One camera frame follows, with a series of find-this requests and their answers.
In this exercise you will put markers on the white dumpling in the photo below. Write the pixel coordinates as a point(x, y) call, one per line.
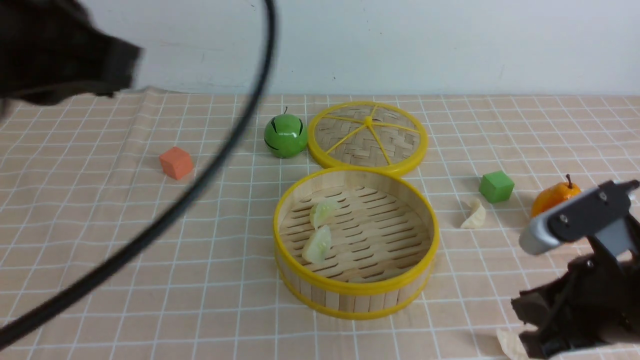
point(511, 345)
point(477, 216)

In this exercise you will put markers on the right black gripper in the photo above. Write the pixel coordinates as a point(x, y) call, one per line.
point(595, 303)

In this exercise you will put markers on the bamboo steamer tray yellow rim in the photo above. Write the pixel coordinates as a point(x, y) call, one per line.
point(384, 238)

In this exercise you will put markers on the pink checkered tablecloth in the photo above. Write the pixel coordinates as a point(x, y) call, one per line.
point(80, 179)

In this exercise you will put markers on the orange yellow toy pear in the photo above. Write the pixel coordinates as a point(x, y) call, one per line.
point(555, 195)

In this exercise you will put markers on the green foam cube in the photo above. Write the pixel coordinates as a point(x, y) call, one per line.
point(496, 187)

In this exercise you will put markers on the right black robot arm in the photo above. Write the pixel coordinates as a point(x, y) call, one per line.
point(601, 215)

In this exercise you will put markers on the green toy apple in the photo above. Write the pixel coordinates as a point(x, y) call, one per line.
point(286, 135)

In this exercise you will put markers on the bamboo steamer lid yellow rim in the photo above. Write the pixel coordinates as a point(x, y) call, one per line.
point(367, 135)

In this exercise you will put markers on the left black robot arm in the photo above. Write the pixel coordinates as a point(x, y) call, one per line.
point(50, 50)

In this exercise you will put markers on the orange foam cube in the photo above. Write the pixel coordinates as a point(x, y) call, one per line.
point(176, 163)

